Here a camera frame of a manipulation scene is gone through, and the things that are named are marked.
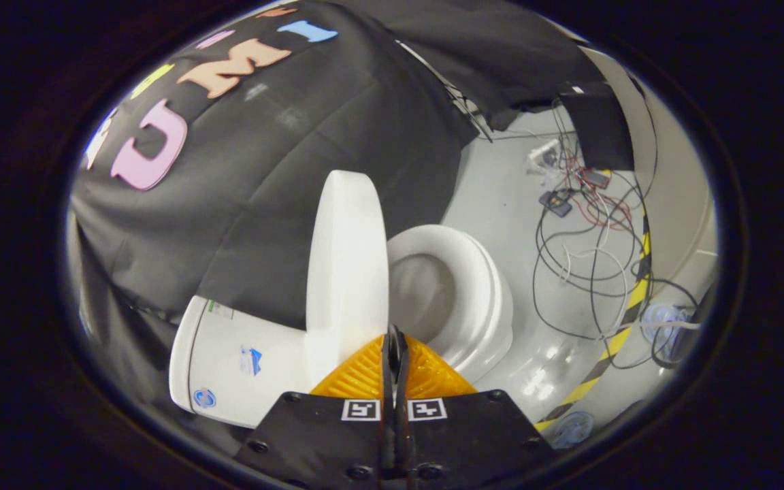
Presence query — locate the thin black tripod stand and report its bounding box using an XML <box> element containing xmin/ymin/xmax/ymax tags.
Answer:
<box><xmin>399</xmin><ymin>41</ymin><xmax>496</xmax><ymax>142</ymax></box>

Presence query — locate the white toilet lid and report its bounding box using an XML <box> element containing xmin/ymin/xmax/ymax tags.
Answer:
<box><xmin>306</xmin><ymin>170</ymin><xmax>390</xmax><ymax>385</ymax></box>

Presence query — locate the coiled pale blue cable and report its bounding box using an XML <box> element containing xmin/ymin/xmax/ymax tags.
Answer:
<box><xmin>551</xmin><ymin>410</ymin><xmax>595</xmax><ymax>450</ymax></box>
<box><xmin>640</xmin><ymin>303</ymin><xmax>702</xmax><ymax>346</ymax></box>

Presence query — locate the white toilet seat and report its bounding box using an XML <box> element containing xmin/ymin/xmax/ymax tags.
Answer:
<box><xmin>387</xmin><ymin>225</ymin><xmax>506</xmax><ymax>363</ymax></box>

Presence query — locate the yellow black hazard tape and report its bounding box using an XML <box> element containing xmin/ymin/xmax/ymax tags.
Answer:
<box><xmin>535</xmin><ymin>211</ymin><xmax>653</xmax><ymax>433</ymax></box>

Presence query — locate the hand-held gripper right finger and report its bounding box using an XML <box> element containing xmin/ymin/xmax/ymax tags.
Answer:
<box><xmin>392</xmin><ymin>325</ymin><xmax>557</xmax><ymax>490</ymax></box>

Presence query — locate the black backdrop cloth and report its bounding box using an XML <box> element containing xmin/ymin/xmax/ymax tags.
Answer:
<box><xmin>69</xmin><ymin>0</ymin><xmax>610</xmax><ymax>409</ymax></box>

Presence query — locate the tangle of thin cables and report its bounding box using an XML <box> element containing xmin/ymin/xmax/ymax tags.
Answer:
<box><xmin>532</xmin><ymin>102</ymin><xmax>706</xmax><ymax>372</ymax></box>

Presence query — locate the black box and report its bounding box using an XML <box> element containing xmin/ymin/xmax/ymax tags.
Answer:
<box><xmin>559</xmin><ymin>85</ymin><xmax>636</xmax><ymax>171</ymax></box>

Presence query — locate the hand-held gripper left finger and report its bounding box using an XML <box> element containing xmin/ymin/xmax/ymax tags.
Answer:
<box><xmin>234</xmin><ymin>325</ymin><xmax>398</xmax><ymax>490</ymax></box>

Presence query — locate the small dark electronic device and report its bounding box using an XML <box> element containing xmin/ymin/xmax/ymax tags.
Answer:
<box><xmin>539</xmin><ymin>191</ymin><xmax>574</xmax><ymax>218</ymax></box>

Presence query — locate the white toilet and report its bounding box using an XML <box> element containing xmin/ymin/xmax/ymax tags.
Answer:
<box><xmin>169</xmin><ymin>225</ymin><xmax>514</xmax><ymax>429</ymax></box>

